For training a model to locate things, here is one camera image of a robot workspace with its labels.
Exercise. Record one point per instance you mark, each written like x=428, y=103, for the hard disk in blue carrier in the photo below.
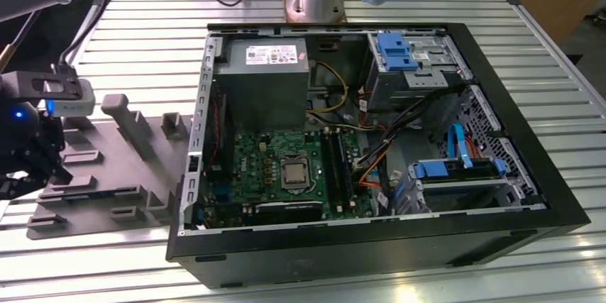
x=432, y=170

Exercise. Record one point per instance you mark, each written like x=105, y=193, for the silver metal disk bay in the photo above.
x=463, y=184

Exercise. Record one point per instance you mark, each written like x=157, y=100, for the green motherboard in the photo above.
x=251, y=147

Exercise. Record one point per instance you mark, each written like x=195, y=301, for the black open PC case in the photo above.
x=331, y=257

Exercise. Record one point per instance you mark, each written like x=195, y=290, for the grey plastic parts rack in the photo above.
x=108, y=175

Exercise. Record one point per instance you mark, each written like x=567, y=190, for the blue plastic drive latch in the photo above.
x=395, y=51

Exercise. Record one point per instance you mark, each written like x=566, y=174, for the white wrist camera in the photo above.
x=74, y=106

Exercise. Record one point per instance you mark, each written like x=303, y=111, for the silver metal drive cage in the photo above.
x=425, y=81

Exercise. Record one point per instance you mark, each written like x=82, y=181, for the black graphics card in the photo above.
x=284, y=215

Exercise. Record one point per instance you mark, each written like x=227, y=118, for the grey power supply unit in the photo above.
x=260, y=86

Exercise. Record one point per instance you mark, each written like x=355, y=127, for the black RAM slot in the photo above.
x=332, y=171

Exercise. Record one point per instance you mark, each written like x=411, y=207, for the silver CPU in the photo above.
x=293, y=174

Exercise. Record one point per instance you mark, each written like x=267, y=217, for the black CPU socket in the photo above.
x=293, y=157

